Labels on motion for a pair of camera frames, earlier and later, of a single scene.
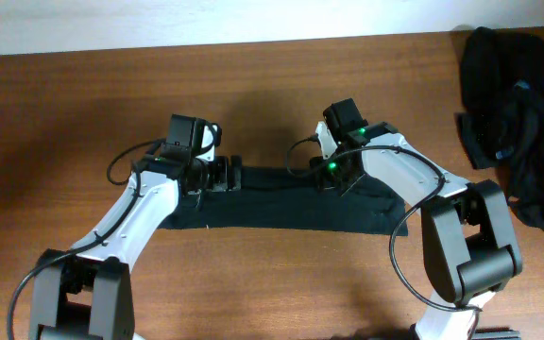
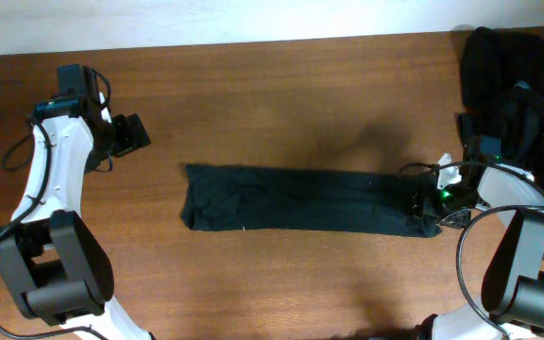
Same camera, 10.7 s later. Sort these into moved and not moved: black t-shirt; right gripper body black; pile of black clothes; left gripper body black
Moved: right gripper body black; left gripper body black
Not moved: pile of black clothes; black t-shirt
